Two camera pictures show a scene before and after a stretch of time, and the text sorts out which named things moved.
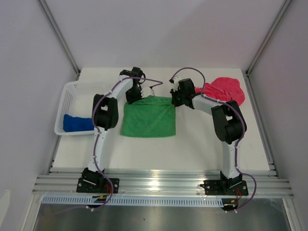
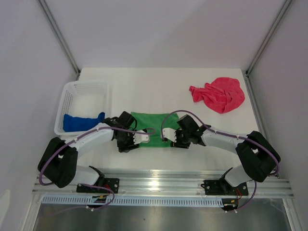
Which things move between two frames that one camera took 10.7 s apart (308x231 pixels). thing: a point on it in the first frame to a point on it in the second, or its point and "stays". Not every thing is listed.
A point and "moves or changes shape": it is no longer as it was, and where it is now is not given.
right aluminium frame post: x=268 y=37 stays
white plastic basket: x=76 y=100 stays
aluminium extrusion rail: x=168 y=184 stays
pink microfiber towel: x=225 y=89 stays
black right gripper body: x=178 y=97 to x=182 y=141
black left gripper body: x=134 y=94 to x=126 y=142
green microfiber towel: x=150 y=116 moves or changes shape
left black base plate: x=98 y=186 stays
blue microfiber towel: x=76 y=123 stays
